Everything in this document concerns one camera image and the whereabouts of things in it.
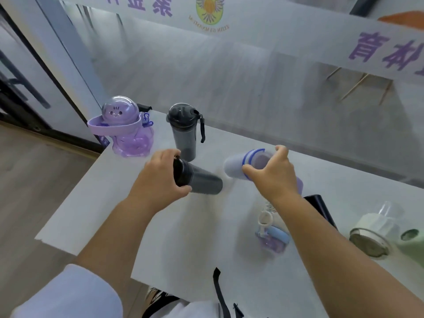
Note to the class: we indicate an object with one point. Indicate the person's white shoe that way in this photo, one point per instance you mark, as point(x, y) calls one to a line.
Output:
point(159, 298)

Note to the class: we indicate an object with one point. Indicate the person's right hand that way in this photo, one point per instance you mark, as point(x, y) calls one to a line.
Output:
point(276, 178)

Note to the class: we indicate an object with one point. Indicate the frosted band with purple print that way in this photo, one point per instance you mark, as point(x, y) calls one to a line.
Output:
point(281, 26)

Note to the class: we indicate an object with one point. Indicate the person's left hand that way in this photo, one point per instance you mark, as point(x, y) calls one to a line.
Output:
point(155, 182)

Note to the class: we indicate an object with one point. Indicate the person's white shirt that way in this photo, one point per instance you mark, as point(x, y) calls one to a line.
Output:
point(73, 294)

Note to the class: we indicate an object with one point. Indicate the orange chair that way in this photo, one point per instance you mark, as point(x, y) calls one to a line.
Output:
point(404, 18)

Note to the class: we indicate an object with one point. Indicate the white bottle blue ring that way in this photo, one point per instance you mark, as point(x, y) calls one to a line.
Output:
point(235, 165)

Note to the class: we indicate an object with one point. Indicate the black thermos flask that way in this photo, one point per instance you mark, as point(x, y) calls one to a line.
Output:
point(317, 203)

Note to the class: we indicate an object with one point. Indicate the black table clamp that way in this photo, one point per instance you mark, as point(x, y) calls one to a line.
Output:
point(144, 107)

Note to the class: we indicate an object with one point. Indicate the small lilac cartoon bottle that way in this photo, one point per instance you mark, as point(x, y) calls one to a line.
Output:
point(273, 240)

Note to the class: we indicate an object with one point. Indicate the green transparent bottle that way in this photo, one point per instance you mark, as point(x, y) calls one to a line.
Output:
point(413, 244)

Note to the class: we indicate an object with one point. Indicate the clear bottle white lid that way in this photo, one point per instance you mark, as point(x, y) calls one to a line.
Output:
point(374, 225)

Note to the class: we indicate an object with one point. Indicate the person's right forearm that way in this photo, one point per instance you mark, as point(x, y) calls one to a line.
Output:
point(341, 261)

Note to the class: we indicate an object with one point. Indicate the white table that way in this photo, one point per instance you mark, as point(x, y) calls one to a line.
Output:
point(185, 235)

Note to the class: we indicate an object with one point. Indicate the person's left forearm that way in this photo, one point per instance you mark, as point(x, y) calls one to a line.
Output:
point(122, 241)

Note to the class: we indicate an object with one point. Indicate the purple cartoon dome bottle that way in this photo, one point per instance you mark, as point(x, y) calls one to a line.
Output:
point(132, 142)

